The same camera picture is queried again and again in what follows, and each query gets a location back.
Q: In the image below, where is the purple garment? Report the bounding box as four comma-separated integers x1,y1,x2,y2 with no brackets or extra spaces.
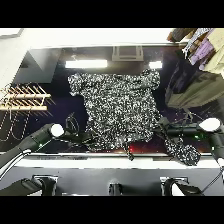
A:
189,37,216,70

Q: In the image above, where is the black cable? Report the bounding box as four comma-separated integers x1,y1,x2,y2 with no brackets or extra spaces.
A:
64,112,81,135

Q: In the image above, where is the brown garment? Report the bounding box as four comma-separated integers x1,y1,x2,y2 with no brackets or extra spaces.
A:
166,28,198,43

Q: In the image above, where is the cream garment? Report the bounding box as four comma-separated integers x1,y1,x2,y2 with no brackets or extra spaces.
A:
203,28,224,80

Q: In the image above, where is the light wooden clothes hanger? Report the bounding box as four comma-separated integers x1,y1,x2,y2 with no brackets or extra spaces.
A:
0,99,50,113
0,83,53,101

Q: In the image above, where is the black white speckled garment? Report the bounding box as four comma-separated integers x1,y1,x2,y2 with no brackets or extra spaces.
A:
68,68,202,167

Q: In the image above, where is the silver frame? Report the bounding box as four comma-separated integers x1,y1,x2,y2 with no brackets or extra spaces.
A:
0,152,224,197

